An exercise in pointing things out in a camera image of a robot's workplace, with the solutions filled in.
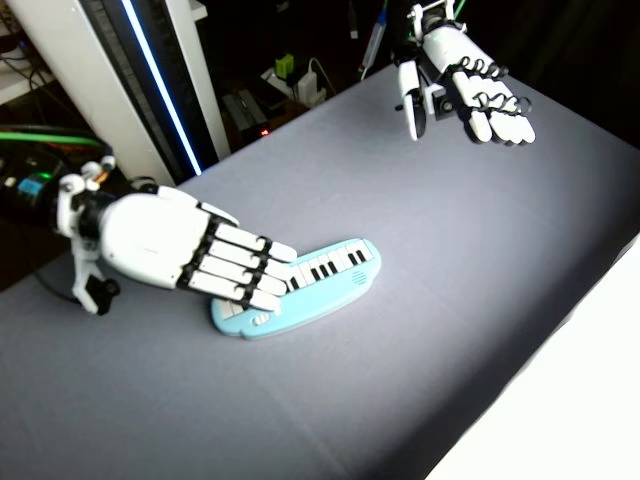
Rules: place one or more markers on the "white column with blue light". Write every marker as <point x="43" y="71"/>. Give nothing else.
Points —
<point x="65" y="75"/>

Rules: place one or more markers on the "grey table cloth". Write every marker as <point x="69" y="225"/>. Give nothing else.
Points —
<point x="350" y="200"/>

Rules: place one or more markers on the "white power adapter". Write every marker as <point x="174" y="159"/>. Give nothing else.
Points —
<point x="310" y="86"/>

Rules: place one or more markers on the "white board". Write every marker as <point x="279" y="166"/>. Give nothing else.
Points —
<point x="575" y="400"/>

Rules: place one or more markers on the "light blue toy piano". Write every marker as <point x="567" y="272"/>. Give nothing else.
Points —
<point x="325" y="300"/>

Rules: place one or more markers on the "black box with red light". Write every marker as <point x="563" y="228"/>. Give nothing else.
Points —
<point x="245" y="112"/>

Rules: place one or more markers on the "yellow-green plug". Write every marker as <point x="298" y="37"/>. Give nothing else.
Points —
<point x="285" y="65"/>

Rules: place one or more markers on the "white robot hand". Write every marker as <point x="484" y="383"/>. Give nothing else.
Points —
<point x="150" y="235"/>
<point x="450" y="52"/>

